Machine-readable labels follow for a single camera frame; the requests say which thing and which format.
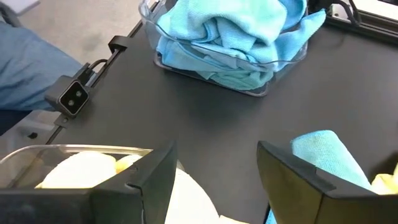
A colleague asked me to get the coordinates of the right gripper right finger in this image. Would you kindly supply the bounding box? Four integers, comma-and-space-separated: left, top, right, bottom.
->
256, 140, 398, 224

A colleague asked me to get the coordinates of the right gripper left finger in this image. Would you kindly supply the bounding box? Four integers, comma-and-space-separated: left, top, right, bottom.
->
0, 141, 178, 224

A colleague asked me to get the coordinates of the yellow microfiber towel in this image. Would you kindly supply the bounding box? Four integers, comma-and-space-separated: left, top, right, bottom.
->
35, 151, 118, 190
114, 154, 144, 174
370, 164, 398, 196
164, 167, 249, 224

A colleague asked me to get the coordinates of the blue microfiber towel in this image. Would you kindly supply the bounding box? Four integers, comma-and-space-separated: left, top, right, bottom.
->
156, 39, 276, 91
157, 0, 289, 63
273, 0, 327, 73
266, 129, 373, 224

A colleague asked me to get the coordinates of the clear plastic basket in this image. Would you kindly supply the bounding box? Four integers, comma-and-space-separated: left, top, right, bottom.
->
138, 0, 309, 98
0, 144, 154, 190

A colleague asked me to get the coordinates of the person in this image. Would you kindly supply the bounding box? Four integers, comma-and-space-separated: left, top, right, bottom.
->
0, 21, 84, 135

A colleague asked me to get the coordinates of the black table edge clamp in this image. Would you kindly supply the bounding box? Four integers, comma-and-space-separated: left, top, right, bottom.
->
108, 35, 129, 54

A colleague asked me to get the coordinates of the black table-level camera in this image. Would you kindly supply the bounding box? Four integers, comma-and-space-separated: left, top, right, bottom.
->
44, 74, 91, 118

